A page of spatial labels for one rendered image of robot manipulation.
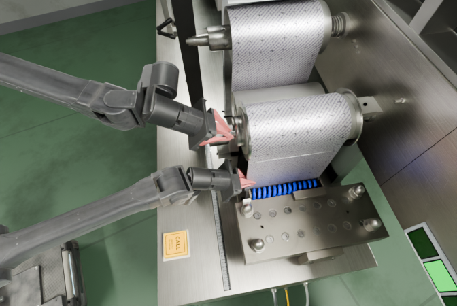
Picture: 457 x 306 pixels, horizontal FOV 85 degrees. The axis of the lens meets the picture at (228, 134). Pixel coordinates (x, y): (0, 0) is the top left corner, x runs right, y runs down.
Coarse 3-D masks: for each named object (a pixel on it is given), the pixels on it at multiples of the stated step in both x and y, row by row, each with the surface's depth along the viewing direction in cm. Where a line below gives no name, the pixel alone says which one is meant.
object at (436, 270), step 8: (424, 264) 52; (432, 264) 50; (440, 264) 48; (432, 272) 50; (440, 272) 48; (440, 280) 49; (448, 280) 47; (440, 288) 49; (448, 288) 47; (456, 288) 45
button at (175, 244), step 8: (176, 232) 78; (184, 232) 78; (168, 240) 77; (176, 240) 77; (184, 240) 77; (168, 248) 75; (176, 248) 75; (184, 248) 75; (168, 256) 74; (176, 256) 76
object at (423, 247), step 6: (408, 234) 55; (414, 234) 53; (420, 234) 52; (414, 240) 54; (420, 240) 52; (426, 240) 50; (420, 246) 52; (426, 246) 51; (432, 246) 49; (420, 252) 52; (426, 252) 51; (432, 252) 50
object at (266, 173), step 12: (300, 156) 62; (312, 156) 64; (324, 156) 65; (252, 168) 63; (264, 168) 65; (276, 168) 66; (288, 168) 67; (300, 168) 69; (312, 168) 70; (324, 168) 72; (252, 180) 70; (264, 180) 72; (276, 180) 73; (288, 180) 75; (300, 180) 77
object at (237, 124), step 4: (236, 116) 59; (240, 116) 58; (232, 120) 61; (236, 120) 57; (240, 120) 57; (232, 124) 63; (236, 124) 56; (240, 124) 56; (236, 128) 56; (240, 128) 56; (236, 132) 57; (240, 132) 56; (236, 136) 58; (240, 136) 56; (244, 136) 57; (236, 140) 59; (240, 140) 57; (244, 140) 57; (236, 144) 60; (240, 144) 58; (244, 144) 58
